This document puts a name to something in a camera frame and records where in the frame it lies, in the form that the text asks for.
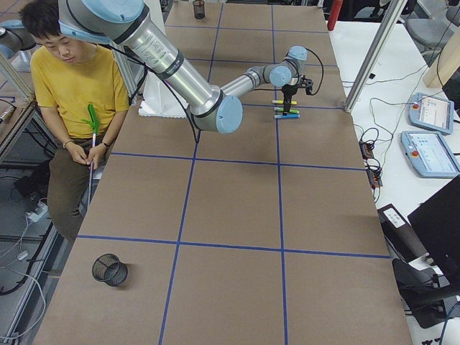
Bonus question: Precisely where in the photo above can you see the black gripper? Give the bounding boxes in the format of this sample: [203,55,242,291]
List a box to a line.
[281,84,298,115]

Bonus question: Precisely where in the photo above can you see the blue marker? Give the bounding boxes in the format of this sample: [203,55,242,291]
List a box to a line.
[274,114,300,119]

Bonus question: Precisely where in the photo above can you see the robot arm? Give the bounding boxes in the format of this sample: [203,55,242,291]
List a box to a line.
[58,1,308,134]
[1,19,36,59]

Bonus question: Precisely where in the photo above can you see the yellow marker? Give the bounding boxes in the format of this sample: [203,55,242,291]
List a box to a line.
[272,100,297,105]

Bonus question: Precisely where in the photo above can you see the green marker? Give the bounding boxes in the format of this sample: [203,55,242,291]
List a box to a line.
[274,107,299,114]

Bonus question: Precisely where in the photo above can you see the red fire extinguisher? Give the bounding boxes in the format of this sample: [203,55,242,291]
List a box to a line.
[327,0,343,31]

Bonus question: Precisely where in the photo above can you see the far black mesh cup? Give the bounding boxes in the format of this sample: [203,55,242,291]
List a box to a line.
[193,0,206,19]

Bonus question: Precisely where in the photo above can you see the black mesh cup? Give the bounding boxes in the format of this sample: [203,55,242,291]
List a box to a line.
[193,0,206,19]
[91,253,128,287]

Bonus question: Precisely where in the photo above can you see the far teach pendant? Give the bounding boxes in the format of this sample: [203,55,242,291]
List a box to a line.
[408,93,454,135]

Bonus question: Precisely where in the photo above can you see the teach pendant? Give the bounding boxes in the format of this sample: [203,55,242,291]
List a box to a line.
[408,93,454,135]
[400,131,459,178]

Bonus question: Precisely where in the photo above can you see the near teach pendant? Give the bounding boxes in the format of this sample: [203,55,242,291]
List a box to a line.
[400,131,459,178]

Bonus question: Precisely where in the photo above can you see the black power adapter box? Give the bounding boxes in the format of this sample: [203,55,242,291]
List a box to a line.
[377,203,436,267]

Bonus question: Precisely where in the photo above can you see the black monitor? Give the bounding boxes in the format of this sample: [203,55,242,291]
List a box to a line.
[408,177,459,283]

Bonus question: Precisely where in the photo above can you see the green grabber stick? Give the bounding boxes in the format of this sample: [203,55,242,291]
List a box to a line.
[83,103,101,206]

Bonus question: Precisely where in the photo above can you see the person in yellow shirt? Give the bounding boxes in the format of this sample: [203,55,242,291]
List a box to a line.
[19,1,129,243]

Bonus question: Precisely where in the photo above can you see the near black mesh cup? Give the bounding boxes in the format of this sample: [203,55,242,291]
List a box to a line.
[91,253,128,287]

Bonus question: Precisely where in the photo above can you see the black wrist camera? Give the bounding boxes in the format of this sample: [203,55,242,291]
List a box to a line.
[298,76,313,96]

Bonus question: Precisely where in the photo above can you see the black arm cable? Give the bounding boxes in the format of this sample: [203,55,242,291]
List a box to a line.
[305,47,324,96]

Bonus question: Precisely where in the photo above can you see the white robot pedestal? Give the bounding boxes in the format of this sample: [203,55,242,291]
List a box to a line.
[139,73,188,119]

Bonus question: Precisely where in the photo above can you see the aluminium frame post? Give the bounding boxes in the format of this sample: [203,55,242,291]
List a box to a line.
[343,0,405,114]

